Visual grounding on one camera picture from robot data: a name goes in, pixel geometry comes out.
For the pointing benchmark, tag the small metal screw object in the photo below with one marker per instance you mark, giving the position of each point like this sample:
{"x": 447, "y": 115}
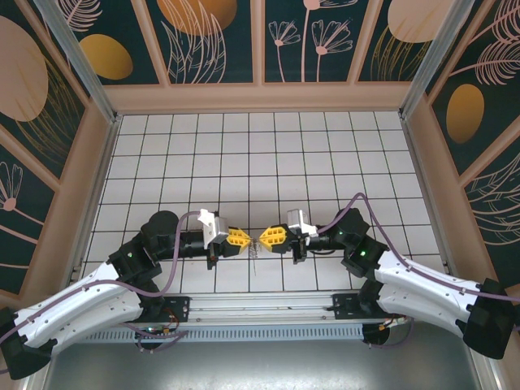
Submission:
{"x": 254, "y": 254}

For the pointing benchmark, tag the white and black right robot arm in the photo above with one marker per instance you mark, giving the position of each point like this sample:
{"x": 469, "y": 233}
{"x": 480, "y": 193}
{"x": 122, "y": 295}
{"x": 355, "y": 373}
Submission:
{"x": 422, "y": 308}

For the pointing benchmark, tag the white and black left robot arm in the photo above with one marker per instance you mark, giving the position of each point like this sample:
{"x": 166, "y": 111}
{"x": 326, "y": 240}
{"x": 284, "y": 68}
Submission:
{"x": 93, "y": 313}

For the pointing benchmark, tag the small circuit board with LED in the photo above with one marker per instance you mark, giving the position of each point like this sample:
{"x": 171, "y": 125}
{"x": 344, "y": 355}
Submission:
{"x": 152, "y": 330}

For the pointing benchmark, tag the grey metal sheet panel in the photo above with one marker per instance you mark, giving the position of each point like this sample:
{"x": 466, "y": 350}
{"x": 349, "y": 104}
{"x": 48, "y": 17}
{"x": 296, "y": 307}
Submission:
{"x": 260, "y": 365}

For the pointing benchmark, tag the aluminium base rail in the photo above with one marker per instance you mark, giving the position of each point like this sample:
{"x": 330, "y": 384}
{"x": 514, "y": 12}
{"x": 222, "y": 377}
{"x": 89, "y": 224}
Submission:
{"x": 260, "y": 306}

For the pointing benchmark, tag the aluminium frame rail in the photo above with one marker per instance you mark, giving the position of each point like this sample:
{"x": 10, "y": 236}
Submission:
{"x": 426, "y": 191}
{"x": 98, "y": 191}

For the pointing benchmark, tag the aluminium frame post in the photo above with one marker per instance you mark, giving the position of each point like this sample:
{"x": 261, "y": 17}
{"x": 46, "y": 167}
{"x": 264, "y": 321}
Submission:
{"x": 490, "y": 373}
{"x": 35, "y": 385}
{"x": 430, "y": 57}
{"x": 87, "y": 65}

